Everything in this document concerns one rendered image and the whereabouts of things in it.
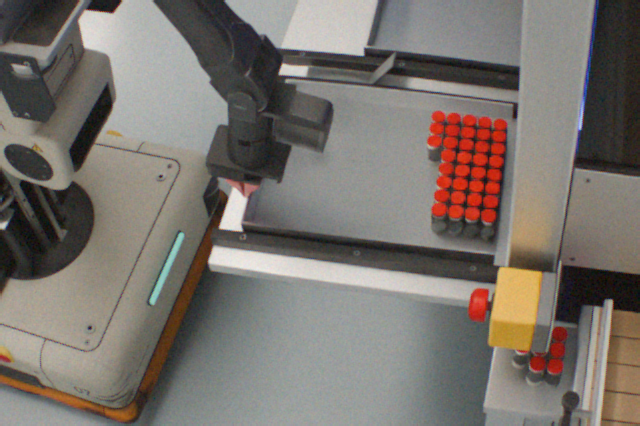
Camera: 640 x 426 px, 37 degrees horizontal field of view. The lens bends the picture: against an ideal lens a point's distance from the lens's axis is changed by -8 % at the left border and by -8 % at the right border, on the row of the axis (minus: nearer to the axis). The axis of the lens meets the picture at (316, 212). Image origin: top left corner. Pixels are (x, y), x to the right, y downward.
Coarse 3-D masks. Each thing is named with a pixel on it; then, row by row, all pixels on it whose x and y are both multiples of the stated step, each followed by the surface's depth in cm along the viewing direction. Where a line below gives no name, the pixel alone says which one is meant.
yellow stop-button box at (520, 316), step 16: (512, 272) 116; (528, 272) 115; (544, 272) 115; (496, 288) 115; (512, 288) 114; (528, 288) 114; (544, 288) 114; (496, 304) 113; (512, 304) 113; (528, 304) 113; (544, 304) 113; (496, 320) 113; (512, 320) 112; (528, 320) 112; (544, 320) 111; (496, 336) 116; (512, 336) 115; (528, 336) 114; (544, 336) 113
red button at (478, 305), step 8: (480, 288) 117; (472, 296) 116; (480, 296) 116; (488, 296) 118; (472, 304) 116; (480, 304) 116; (488, 304) 117; (472, 312) 116; (480, 312) 116; (472, 320) 117; (480, 320) 117
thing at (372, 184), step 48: (336, 96) 152; (384, 96) 150; (432, 96) 147; (336, 144) 148; (384, 144) 147; (288, 192) 144; (336, 192) 143; (384, 192) 142; (432, 192) 141; (336, 240) 136; (384, 240) 134; (432, 240) 137; (480, 240) 136
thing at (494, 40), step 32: (384, 0) 164; (416, 0) 164; (448, 0) 163; (480, 0) 162; (512, 0) 162; (384, 32) 160; (416, 32) 159; (448, 32) 159; (480, 32) 158; (512, 32) 158; (448, 64) 153; (480, 64) 151; (512, 64) 149
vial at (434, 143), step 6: (432, 138) 141; (438, 138) 141; (432, 144) 140; (438, 144) 140; (426, 150) 142; (432, 150) 141; (438, 150) 141; (432, 156) 142; (438, 156) 142; (432, 162) 143; (438, 162) 143
